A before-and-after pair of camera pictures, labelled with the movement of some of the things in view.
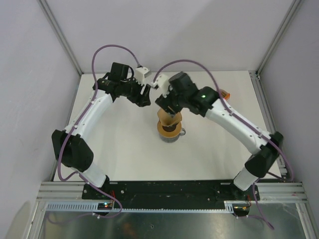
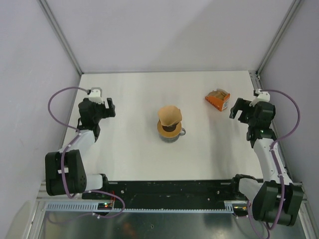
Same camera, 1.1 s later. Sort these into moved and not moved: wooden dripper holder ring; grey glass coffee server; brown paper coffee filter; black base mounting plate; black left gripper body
Moved: black left gripper body
Not moved: brown paper coffee filter; grey glass coffee server; wooden dripper holder ring; black base mounting plate
